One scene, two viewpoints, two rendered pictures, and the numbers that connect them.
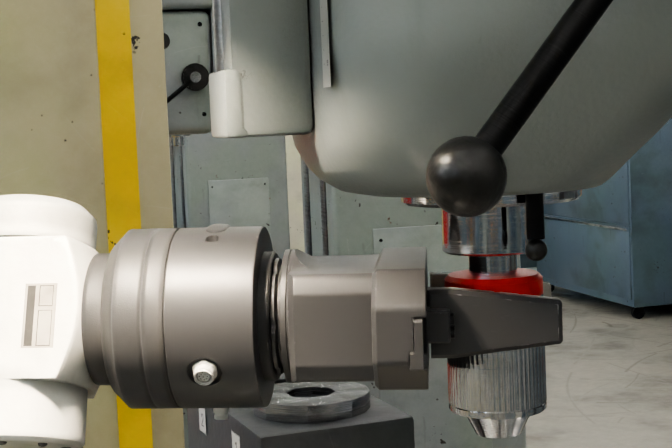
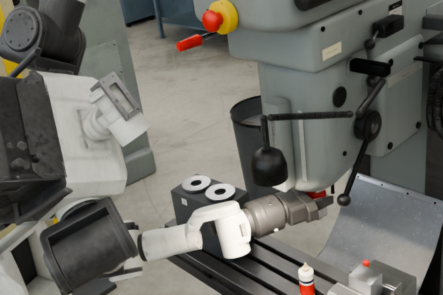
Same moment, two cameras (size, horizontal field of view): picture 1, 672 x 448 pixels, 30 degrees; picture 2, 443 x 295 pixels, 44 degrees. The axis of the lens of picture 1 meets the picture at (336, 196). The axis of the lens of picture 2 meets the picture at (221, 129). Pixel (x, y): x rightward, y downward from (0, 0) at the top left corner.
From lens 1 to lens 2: 0.94 m
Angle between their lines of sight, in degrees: 32
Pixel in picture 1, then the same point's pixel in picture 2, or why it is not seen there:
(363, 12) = (316, 170)
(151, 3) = (10, 8)
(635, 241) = not seen: outside the picture
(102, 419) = not seen: hidden behind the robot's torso
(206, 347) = (277, 226)
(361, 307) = (303, 210)
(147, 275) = (264, 216)
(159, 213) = not seen: hidden behind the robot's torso
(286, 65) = (292, 175)
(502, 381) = (322, 211)
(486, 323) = (322, 204)
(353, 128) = (310, 186)
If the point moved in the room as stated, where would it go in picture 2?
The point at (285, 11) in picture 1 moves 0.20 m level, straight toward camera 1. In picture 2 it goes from (291, 166) to (354, 205)
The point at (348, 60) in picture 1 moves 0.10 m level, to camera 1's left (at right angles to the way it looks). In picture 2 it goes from (311, 177) to (272, 193)
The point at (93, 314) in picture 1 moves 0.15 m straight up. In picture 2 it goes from (253, 226) to (246, 169)
